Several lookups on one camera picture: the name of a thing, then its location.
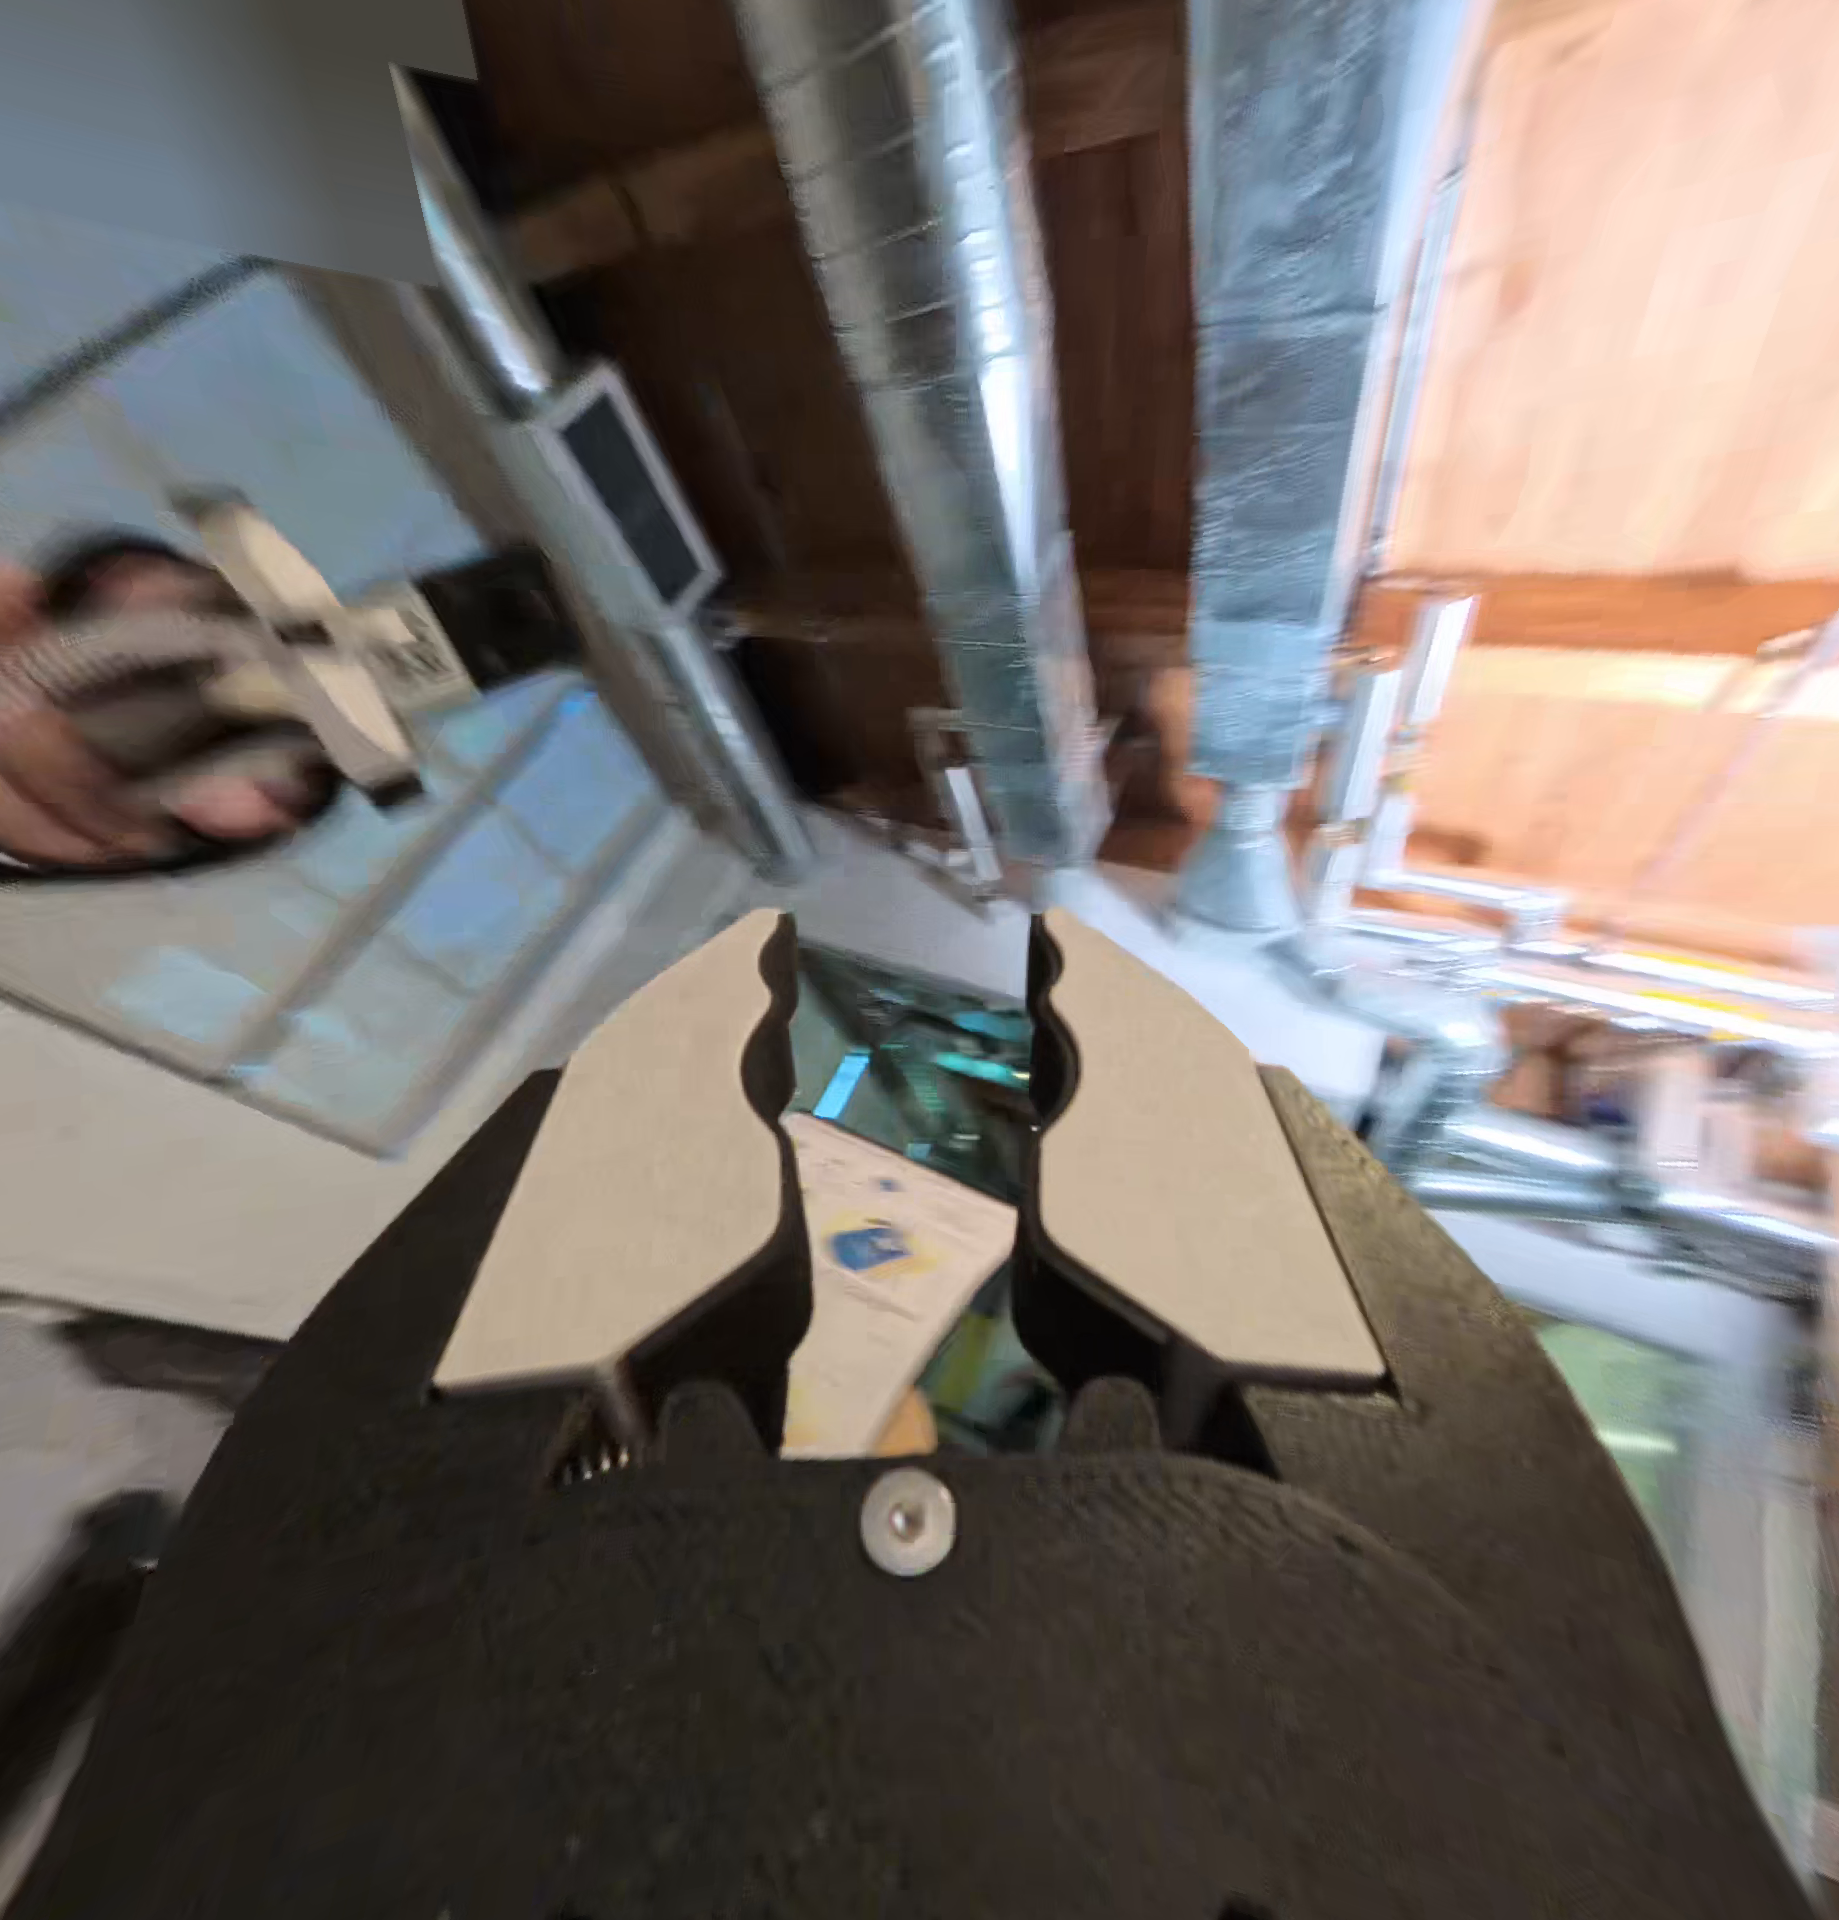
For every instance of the person's left hand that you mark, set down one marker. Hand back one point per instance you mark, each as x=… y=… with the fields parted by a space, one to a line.
x=35 y=780

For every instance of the silver ventilation duct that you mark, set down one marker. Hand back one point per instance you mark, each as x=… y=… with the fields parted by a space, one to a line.
x=921 y=300
x=1295 y=375

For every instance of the large window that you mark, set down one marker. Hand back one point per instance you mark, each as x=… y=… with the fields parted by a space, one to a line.
x=455 y=900

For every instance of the printed instruction sheet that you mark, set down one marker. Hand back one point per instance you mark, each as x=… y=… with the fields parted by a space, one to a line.
x=876 y=1291

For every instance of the rectangular metal air duct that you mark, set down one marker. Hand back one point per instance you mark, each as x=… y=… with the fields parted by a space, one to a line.
x=635 y=496

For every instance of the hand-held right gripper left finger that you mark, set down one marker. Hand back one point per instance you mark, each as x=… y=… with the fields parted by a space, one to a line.
x=635 y=1200

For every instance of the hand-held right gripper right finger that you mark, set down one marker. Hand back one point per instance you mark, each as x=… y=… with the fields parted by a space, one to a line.
x=1191 y=1200

